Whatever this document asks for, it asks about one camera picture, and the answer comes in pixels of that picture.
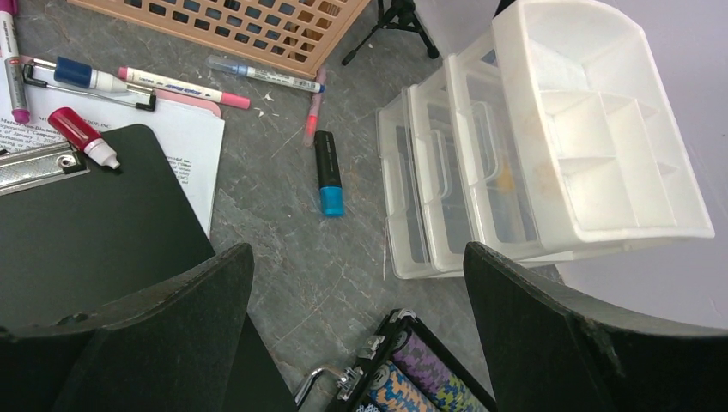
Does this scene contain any blue cap white marker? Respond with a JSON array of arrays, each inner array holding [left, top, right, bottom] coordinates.
[[53, 57, 127, 93]]

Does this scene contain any black open carrying case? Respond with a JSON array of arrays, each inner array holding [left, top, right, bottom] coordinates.
[[294, 309, 498, 411]]

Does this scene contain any pink thin pen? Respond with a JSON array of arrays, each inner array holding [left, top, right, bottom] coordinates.
[[302, 65, 327, 148]]

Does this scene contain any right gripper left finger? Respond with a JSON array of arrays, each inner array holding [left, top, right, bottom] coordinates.
[[1, 243, 296, 411]]

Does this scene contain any pink white marker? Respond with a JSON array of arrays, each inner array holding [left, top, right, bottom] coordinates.
[[118, 66, 251, 110]]

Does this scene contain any peach plastic file organizer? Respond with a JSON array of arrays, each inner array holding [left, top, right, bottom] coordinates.
[[78, 0, 368, 78]]

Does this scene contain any white plastic drawer unit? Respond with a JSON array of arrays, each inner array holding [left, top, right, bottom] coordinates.
[[377, 1, 715, 280]]

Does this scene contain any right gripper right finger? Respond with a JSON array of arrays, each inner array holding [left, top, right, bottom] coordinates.
[[463, 242, 727, 411]]

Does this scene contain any black clipboard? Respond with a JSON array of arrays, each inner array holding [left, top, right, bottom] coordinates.
[[1, 124, 215, 329]]

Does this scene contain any printed white paper sheet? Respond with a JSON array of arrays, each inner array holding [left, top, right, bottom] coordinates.
[[1, 67, 225, 231]]

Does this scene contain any clear barrel pen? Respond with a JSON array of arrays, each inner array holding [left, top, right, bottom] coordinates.
[[205, 56, 325, 94]]

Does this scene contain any magenta marker pen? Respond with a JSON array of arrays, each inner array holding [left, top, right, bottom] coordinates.
[[1, 0, 30, 124]]

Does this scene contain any black microphone on tripod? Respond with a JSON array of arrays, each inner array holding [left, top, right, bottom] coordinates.
[[341, 0, 440, 66]]

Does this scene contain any blue highlighter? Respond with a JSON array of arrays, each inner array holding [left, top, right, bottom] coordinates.
[[314, 130, 345, 217]]

